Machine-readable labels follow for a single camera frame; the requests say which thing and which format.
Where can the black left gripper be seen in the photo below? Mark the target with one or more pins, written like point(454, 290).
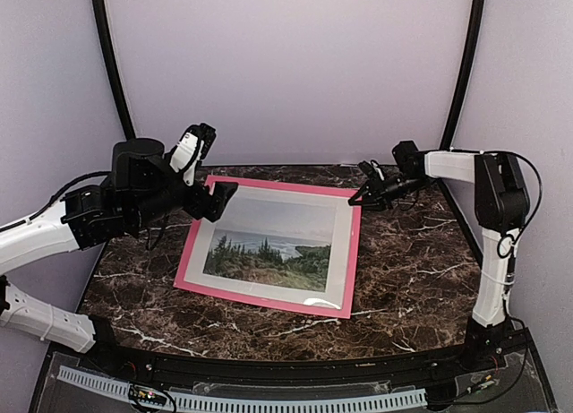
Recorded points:
point(199, 208)

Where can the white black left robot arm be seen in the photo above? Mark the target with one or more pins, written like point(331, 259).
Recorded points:
point(145, 184)

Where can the white mat board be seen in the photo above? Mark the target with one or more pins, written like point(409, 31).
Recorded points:
point(197, 252)

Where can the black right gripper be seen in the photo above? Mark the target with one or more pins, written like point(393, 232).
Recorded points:
point(378, 194)

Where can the grey slotted cable duct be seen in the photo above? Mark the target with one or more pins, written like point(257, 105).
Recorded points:
point(218, 397)

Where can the light wooden picture frame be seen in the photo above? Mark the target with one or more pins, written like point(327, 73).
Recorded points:
point(353, 252)

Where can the landscape photo print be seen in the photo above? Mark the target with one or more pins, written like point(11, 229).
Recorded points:
point(281, 244)

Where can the black right corner post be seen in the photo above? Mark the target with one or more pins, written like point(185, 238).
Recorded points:
point(464, 73)

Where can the small circuit board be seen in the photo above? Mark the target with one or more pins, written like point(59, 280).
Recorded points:
point(146, 396)

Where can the black corner post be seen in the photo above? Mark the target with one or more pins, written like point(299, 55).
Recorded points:
point(113, 75)
point(464, 73)

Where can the black left corner post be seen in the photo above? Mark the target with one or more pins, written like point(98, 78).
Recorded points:
point(113, 75)

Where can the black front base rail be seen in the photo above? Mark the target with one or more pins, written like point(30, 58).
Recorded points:
point(506, 377)

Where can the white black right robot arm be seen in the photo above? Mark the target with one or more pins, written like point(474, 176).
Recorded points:
point(501, 203)

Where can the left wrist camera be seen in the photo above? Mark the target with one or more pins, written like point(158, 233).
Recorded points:
point(191, 150)

